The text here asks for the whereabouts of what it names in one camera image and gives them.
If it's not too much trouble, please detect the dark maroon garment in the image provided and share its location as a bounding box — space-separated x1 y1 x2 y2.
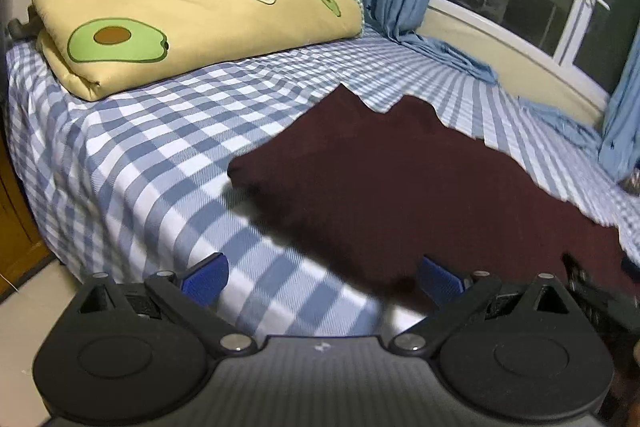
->
228 87 639 296

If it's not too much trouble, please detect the blue checked bed sheet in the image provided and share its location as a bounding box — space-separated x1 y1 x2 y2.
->
6 29 639 337

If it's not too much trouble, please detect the right blue star curtain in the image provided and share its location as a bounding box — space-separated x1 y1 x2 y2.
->
520 40 639 182

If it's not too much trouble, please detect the yellow avocado print quilt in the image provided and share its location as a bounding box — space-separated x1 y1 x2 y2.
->
30 0 364 102

